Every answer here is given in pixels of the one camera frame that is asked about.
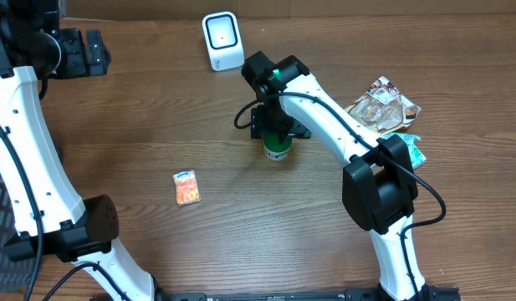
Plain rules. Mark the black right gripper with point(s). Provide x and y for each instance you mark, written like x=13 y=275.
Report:
x=263 y=124

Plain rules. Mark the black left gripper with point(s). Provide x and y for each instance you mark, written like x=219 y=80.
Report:
x=81 y=64

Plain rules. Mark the green lid jar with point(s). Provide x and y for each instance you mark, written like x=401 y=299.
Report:
x=274 y=148

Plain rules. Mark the orange Kleenex tissue pack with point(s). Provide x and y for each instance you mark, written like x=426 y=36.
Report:
x=187 y=191

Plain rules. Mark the brown Pantree snack pouch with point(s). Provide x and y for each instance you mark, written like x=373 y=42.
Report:
x=383 y=108

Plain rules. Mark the teal wet wipes pack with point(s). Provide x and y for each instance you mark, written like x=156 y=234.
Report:
x=417 y=157

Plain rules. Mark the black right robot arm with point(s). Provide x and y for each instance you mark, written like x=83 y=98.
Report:
x=378 y=186

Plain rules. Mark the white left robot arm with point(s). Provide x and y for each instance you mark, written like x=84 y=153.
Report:
x=50 y=217

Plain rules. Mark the white barcode scanner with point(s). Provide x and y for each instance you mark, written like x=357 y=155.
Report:
x=223 y=41

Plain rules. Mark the brown cardboard backdrop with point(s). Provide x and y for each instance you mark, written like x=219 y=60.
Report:
x=146 y=10

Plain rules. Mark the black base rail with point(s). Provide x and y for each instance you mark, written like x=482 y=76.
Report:
x=431 y=293

